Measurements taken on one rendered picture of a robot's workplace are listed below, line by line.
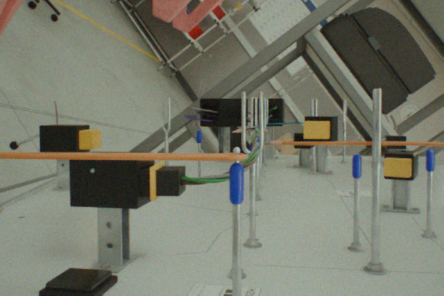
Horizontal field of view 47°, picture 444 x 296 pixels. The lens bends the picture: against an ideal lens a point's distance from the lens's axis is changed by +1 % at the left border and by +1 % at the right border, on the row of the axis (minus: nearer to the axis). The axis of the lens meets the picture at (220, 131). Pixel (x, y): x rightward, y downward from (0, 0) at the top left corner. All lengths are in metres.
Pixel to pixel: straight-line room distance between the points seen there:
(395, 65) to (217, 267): 1.13
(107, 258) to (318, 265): 0.17
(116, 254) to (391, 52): 1.17
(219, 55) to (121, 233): 7.88
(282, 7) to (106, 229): 7.89
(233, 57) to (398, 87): 6.81
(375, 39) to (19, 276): 1.21
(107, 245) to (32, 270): 0.06
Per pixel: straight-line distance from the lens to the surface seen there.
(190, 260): 0.44
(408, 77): 1.49
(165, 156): 0.27
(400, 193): 0.68
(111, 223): 0.44
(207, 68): 8.28
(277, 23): 8.19
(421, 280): 0.42
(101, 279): 0.38
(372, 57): 1.47
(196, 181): 0.41
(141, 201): 0.41
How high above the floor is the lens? 1.30
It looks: 9 degrees down
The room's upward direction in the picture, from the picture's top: 53 degrees clockwise
